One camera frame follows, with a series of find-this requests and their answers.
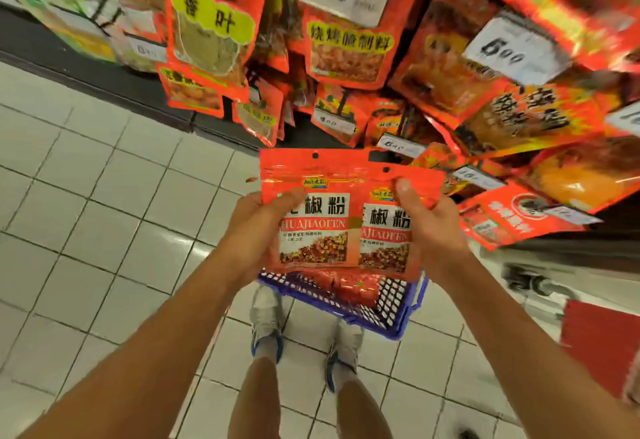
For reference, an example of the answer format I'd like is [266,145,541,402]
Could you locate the person's right hand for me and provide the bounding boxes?
[393,176,469,285]

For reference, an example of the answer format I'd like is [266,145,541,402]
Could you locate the person's left hand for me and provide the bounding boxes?
[222,189,308,290]

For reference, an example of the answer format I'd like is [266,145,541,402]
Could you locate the blue plastic basket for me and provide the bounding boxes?
[258,268,429,342]

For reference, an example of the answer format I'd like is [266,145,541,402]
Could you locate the pile of red seasoning packets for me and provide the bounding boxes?
[290,272,386,307]

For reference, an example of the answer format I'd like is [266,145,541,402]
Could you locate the person's left forearm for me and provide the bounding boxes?
[20,264,256,439]

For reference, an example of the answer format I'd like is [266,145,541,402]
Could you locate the person's right forearm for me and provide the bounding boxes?
[440,264,640,439]

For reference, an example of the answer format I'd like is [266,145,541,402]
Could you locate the person's left leg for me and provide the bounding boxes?
[228,354,283,439]

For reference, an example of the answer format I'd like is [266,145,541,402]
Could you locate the person's leg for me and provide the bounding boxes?
[228,354,283,439]
[335,378,393,439]

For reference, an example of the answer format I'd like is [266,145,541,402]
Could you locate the person's right leg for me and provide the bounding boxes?
[335,378,393,439]

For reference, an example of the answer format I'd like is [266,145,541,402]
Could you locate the grey left shoe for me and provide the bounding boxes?
[250,284,284,363]

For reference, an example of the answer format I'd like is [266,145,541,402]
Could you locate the grey shoe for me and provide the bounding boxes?
[325,318,364,393]
[250,284,284,363]

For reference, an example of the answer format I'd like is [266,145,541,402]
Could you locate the grey right shoe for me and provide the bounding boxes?
[325,318,364,393]

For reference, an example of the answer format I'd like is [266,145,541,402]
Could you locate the rows of hanging red packets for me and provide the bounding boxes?
[85,0,640,250]

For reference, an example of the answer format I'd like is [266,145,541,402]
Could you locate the assorted green brown packets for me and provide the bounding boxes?
[0,0,166,65]

